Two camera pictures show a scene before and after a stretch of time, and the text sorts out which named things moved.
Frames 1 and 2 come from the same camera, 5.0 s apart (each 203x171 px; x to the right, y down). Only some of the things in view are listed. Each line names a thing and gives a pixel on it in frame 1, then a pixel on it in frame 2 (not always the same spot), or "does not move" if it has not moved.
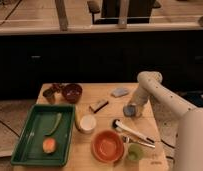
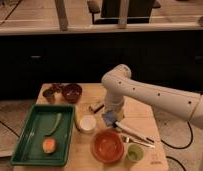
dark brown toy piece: x=56 y=87 does not move
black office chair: x=137 y=11 does not move
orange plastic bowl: x=107 y=146 does not move
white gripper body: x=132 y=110 to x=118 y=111
